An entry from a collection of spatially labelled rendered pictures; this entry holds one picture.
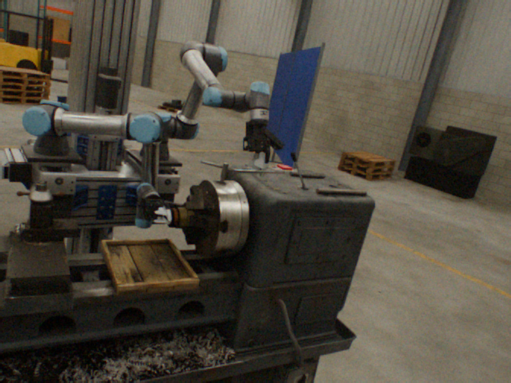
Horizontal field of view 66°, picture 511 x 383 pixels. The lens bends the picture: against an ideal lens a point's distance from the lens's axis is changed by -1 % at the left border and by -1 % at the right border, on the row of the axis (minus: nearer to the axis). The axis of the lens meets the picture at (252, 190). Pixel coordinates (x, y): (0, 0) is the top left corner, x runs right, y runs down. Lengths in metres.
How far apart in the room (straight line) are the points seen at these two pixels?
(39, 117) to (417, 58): 11.19
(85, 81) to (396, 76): 10.90
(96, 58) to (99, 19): 0.18
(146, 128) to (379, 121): 10.99
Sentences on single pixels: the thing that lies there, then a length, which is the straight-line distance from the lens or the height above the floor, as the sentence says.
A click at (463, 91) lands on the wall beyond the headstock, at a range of 11.57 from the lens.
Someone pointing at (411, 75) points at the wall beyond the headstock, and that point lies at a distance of 12.19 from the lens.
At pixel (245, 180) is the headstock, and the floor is 1.24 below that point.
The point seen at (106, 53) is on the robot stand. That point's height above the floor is 1.63.
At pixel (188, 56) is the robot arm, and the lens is 1.84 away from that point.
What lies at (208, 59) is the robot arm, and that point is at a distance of 1.93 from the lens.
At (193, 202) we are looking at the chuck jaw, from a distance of 1.62.
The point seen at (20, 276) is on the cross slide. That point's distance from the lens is 1.38.
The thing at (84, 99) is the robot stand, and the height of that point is 1.40.
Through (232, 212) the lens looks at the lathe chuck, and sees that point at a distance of 1.52.
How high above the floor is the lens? 1.67
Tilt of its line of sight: 16 degrees down
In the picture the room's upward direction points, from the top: 12 degrees clockwise
